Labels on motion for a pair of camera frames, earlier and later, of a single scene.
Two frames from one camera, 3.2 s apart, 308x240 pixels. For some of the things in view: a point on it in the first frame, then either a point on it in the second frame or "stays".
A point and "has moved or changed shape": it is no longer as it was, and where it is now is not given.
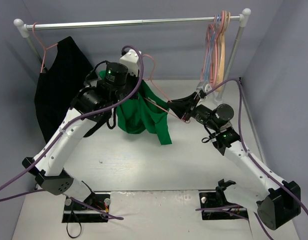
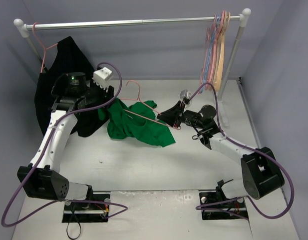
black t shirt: (58, 85) stays
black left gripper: (130, 92) to (107, 93)
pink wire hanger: (45, 49) stays
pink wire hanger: (154, 84) to (139, 99)
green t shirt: (136, 112) has moved or changed shape
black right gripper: (189, 110) to (180, 116)
